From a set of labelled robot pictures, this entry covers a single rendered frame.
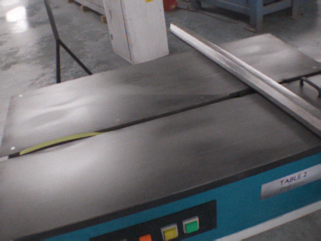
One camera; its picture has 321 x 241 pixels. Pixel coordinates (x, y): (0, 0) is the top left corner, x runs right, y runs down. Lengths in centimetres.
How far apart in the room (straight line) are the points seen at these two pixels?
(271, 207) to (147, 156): 30
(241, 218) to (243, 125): 20
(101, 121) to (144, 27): 199
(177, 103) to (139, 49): 197
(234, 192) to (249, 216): 10
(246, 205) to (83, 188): 33
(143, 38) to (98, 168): 216
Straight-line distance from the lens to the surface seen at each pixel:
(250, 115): 76
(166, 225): 65
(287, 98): 79
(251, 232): 79
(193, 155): 66
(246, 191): 68
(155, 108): 81
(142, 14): 271
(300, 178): 74
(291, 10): 371
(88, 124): 81
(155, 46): 284
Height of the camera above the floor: 117
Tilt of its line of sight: 34 degrees down
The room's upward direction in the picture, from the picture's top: 9 degrees counter-clockwise
